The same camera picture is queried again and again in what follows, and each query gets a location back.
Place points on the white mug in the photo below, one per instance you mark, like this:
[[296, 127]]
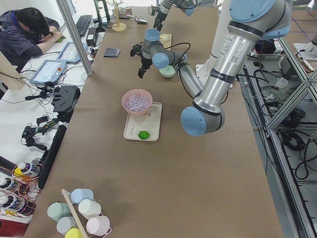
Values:
[[89, 208]]

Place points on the yellow mug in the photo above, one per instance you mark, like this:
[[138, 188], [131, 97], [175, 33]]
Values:
[[73, 233]]

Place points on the wooden mug tree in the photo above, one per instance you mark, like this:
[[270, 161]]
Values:
[[118, 26]]

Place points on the cream serving tray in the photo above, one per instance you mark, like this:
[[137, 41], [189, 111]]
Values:
[[149, 122]]

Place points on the lemon slices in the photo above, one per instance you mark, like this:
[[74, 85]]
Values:
[[164, 38]]

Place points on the grey mug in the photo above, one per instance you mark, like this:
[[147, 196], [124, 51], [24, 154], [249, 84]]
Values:
[[65, 224]]

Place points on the near blue teach pendant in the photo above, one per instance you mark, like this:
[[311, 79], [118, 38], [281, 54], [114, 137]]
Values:
[[49, 71]]

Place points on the pink mug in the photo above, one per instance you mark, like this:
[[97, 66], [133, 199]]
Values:
[[98, 226]]

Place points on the blue teach pendant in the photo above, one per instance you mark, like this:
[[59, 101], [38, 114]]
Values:
[[69, 54], [49, 71]]

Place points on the mint green mug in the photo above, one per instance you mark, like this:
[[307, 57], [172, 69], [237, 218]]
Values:
[[57, 210]]

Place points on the mint green bowl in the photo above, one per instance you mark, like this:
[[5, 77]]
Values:
[[167, 72]]

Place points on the seated person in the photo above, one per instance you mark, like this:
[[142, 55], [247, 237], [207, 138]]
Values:
[[25, 34]]

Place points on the bamboo cutting board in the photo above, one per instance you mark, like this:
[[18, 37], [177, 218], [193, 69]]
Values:
[[166, 45]]

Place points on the copper wire bottle basket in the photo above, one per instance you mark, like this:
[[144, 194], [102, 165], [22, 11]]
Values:
[[19, 189]]

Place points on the metal ice scoop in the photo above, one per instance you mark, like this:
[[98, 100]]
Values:
[[138, 19]]

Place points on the aluminium frame post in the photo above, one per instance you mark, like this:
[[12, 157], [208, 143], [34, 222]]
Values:
[[69, 22]]

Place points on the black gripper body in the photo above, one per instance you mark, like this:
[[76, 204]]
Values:
[[161, 15], [145, 61]]

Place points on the pile of clear ice cubes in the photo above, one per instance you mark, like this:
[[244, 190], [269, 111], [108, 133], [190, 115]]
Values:
[[136, 102]]

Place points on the green lime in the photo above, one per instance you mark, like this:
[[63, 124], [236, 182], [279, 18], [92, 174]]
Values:
[[144, 135]]

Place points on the black keyboard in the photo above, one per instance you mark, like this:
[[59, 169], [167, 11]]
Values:
[[82, 24]]

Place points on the folded grey cloth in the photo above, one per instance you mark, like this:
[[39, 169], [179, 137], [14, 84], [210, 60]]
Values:
[[112, 52]]

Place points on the wooden mug rack rod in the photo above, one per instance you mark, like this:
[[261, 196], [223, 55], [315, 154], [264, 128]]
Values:
[[73, 212]]

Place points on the light blue mug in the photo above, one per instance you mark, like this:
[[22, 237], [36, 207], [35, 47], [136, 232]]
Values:
[[79, 194]]

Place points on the pink bowl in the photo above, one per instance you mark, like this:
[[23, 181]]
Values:
[[141, 91]]

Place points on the far blue teach pendant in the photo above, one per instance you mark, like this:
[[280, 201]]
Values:
[[69, 54]]

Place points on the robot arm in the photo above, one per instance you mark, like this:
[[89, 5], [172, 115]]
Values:
[[186, 6], [250, 21]]

